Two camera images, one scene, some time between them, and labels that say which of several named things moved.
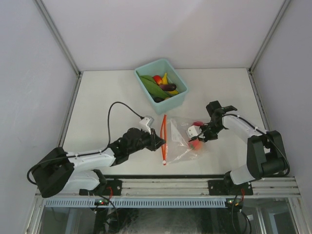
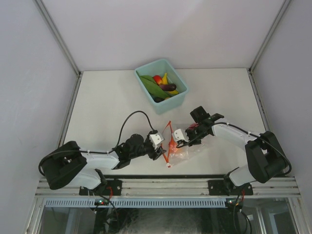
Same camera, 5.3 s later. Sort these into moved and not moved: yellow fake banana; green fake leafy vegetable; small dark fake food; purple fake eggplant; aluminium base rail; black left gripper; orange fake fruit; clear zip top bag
Moved: orange fake fruit; clear zip top bag; black left gripper
Not moved: purple fake eggplant; yellow fake banana; green fake leafy vegetable; aluminium base rail; small dark fake food
